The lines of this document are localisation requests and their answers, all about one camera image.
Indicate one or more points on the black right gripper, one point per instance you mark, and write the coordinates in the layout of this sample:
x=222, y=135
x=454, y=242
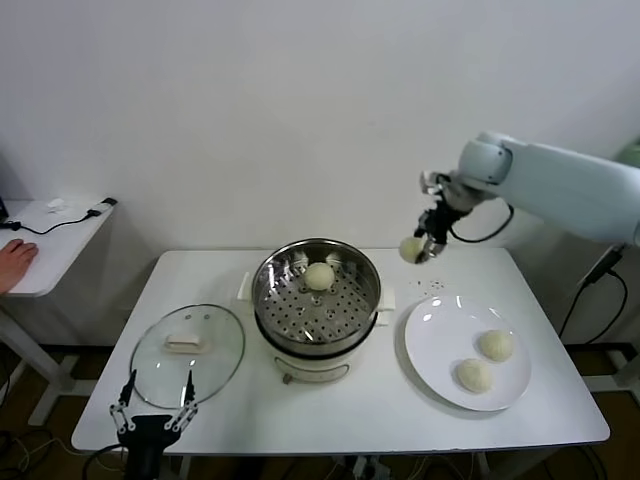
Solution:
x=440, y=222

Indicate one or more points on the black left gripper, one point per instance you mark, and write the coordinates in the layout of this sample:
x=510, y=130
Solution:
x=147, y=447

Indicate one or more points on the white steamed baozi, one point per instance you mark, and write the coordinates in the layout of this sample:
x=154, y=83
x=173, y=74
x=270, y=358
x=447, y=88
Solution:
x=474, y=376
x=496, y=345
x=409, y=249
x=319, y=276

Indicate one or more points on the glass pot lid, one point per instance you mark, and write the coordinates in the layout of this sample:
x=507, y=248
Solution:
x=215, y=345

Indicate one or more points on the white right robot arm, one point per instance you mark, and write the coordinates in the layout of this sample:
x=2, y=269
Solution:
x=550, y=185

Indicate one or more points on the stainless steel steamer basket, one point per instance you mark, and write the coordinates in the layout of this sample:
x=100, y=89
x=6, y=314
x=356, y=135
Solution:
x=350, y=295

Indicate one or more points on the bare person hand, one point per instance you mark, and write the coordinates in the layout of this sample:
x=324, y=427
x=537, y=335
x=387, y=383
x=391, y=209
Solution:
x=16, y=260

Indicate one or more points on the white round plate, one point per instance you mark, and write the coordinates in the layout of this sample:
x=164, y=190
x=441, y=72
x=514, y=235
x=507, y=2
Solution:
x=440, y=340

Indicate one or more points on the cream electric cooking pot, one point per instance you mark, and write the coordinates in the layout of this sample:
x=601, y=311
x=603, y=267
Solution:
x=310, y=371

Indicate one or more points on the black power adapter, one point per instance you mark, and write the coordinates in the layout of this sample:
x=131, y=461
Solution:
x=604, y=266

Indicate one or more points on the white side desk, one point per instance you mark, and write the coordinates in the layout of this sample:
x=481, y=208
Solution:
x=55, y=255

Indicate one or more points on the small black desk adapter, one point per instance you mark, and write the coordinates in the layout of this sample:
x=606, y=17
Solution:
x=109, y=201

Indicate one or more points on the small white crumpled item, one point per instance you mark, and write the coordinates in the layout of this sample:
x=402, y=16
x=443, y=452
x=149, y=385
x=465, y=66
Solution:
x=59, y=205

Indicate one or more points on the mint green appliance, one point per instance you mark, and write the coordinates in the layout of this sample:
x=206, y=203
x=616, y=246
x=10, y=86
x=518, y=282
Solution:
x=631, y=154

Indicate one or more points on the dark laptop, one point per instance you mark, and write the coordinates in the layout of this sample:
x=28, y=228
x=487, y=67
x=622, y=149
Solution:
x=2, y=207

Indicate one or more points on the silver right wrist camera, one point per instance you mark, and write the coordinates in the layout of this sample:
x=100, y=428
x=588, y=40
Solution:
x=430, y=182

